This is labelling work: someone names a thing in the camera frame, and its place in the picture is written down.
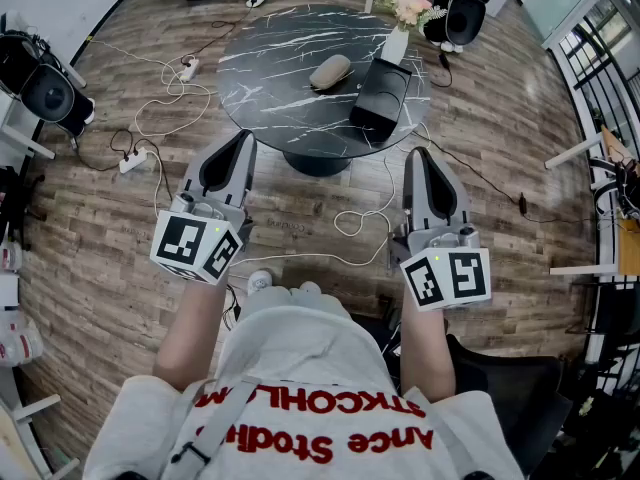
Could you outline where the white looped cable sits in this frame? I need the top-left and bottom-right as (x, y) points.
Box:
(133, 55), (214, 139)

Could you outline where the black window frame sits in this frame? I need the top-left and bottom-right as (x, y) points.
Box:
(549, 0), (640, 135)

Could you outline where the clear bottle red label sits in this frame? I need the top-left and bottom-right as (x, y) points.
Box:
(0, 312), (45, 369)

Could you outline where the person's left forearm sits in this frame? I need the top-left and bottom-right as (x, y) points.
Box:
(152, 277), (231, 394)

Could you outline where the pastel flower bouquet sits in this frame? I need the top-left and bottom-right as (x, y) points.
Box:
(374, 0), (448, 33)

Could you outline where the white desk frame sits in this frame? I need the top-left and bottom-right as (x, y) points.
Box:
(543, 126), (640, 278)

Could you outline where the person's right forearm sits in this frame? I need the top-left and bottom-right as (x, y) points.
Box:
(399, 292), (459, 404)

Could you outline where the black metal rack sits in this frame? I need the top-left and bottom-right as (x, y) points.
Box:
(569, 157), (640, 469)

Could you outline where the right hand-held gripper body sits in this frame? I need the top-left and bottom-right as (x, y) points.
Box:
(387, 210), (494, 314)

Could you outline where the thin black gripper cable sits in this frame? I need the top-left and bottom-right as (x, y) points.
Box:
(221, 282), (244, 332)

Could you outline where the person's white printed shirt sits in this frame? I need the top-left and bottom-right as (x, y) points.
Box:
(82, 305), (526, 480)

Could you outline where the grey harness strap with buckle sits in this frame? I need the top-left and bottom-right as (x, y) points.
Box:
(167, 376), (264, 469)

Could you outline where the long white cable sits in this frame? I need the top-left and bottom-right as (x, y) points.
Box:
(147, 122), (432, 269)

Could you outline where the black rectangular box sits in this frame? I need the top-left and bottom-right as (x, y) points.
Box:
(348, 57), (414, 144)

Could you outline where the white vase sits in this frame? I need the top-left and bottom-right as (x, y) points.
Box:
(380, 25), (411, 67)

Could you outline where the long black floor cable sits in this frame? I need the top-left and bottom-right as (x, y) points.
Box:
(412, 131), (604, 225)

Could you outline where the person's white shoe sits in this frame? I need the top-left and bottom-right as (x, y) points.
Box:
(246, 269), (274, 297)

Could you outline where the black cable with loop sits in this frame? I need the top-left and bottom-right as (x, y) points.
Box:
(74, 127), (174, 199)

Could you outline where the black table pedestal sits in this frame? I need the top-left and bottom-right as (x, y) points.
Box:
(282, 148), (354, 179)

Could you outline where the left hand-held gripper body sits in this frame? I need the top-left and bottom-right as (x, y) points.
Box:
(149, 190), (255, 287)

